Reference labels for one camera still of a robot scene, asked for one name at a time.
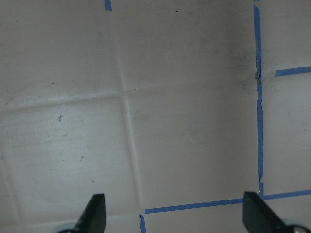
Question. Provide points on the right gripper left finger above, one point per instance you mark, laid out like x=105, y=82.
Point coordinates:
x=93, y=218

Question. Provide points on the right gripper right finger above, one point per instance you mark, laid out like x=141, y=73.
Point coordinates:
x=258, y=217

